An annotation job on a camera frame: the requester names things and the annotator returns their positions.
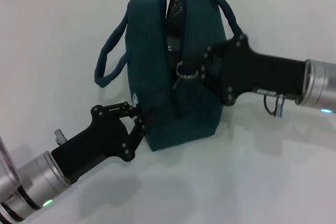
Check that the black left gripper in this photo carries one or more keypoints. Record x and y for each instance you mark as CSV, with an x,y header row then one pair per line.
x,y
99,140

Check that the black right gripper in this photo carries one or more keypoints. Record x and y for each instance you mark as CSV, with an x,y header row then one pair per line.
x,y
252,72

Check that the teal fabric lunch bag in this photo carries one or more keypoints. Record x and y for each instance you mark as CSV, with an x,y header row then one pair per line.
x,y
147,64

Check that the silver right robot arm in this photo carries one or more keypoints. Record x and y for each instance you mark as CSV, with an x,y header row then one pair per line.
x,y
319,85

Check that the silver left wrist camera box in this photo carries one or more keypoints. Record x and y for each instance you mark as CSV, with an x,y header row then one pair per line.
x,y
6,161

